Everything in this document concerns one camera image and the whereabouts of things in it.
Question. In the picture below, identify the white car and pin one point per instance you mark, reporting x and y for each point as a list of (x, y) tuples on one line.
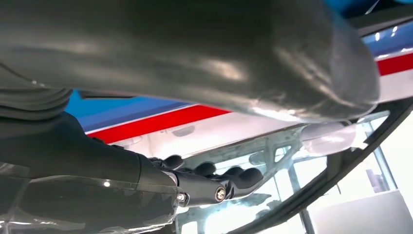
[(226, 135)]

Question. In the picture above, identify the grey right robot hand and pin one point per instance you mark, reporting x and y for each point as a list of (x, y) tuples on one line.
[(193, 48)]

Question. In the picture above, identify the blue metal shelf rack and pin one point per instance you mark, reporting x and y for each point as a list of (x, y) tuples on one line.
[(96, 109)]

